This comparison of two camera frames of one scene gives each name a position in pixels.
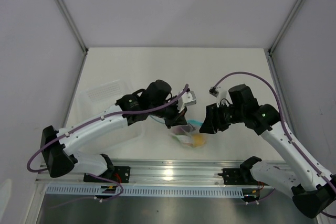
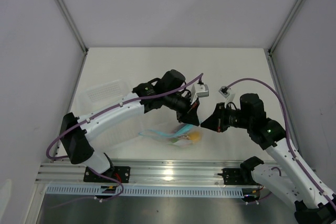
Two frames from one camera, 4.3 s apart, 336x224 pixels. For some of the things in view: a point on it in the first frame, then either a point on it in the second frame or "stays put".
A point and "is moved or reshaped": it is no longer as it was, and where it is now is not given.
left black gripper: x=178 y=118 → x=189 y=115
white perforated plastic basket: x=97 y=97 stays put
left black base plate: x=121 y=173 stays put
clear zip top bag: x=189 y=135 is moved or reshaped
